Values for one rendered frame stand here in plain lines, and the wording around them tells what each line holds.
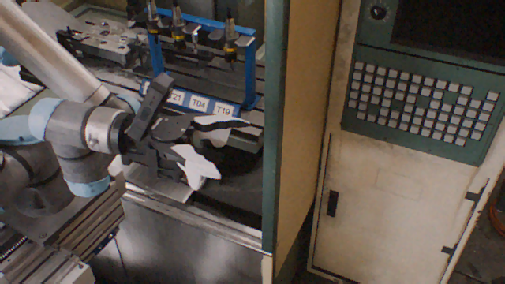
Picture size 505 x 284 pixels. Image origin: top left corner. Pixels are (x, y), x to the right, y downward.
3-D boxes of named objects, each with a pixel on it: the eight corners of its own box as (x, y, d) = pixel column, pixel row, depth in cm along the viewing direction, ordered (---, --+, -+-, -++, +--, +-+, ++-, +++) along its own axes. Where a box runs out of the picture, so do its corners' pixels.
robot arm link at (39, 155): (70, 155, 118) (55, 111, 109) (38, 193, 108) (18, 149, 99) (28, 146, 120) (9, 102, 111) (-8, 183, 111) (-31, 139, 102)
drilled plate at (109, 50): (126, 64, 209) (124, 54, 205) (74, 50, 218) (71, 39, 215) (155, 40, 224) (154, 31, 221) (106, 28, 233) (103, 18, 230)
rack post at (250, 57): (251, 111, 190) (251, 46, 170) (239, 108, 192) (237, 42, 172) (261, 98, 197) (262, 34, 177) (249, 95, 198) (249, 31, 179)
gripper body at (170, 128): (200, 158, 81) (136, 146, 84) (198, 116, 77) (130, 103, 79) (182, 185, 75) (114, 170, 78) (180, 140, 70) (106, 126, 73)
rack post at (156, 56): (158, 85, 204) (148, 21, 184) (148, 82, 205) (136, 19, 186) (171, 73, 211) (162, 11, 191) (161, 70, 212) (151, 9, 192)
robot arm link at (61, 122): (60, 124, 87) (46, 85, 81) (114, 134, 85) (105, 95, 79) (34, 151, 81) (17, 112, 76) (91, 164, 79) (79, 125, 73)
